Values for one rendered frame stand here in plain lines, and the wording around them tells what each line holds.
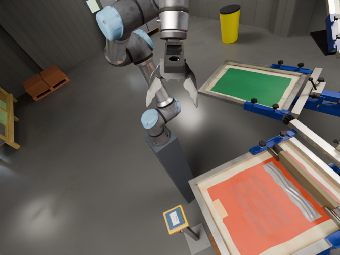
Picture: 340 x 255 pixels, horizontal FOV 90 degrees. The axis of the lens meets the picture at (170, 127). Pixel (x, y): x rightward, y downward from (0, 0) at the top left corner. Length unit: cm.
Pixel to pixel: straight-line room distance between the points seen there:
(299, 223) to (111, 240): 194
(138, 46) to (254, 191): 106
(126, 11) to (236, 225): 111
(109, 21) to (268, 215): 116
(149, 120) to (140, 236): 160
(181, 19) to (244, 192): 103
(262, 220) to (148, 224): 144
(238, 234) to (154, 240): 127
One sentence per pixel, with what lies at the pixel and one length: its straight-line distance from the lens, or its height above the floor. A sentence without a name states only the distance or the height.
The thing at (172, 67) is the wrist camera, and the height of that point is 192.
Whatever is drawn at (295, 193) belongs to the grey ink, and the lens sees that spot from 128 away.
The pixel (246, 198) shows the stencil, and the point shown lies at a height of 96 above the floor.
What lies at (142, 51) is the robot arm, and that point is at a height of 176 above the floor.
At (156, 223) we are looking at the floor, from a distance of 227.
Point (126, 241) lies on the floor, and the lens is 239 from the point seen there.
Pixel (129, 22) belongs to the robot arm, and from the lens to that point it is 54.
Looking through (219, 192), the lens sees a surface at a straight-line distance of 122.
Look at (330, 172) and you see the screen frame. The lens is 136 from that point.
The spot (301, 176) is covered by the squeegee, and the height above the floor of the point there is 104.
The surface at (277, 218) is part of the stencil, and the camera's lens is 121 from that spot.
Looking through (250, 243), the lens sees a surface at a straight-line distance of 117.
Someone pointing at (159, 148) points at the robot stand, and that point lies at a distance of 115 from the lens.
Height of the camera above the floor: 211
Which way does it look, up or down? 48 degrees down
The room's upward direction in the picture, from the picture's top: 23 degrees counter-clockwise
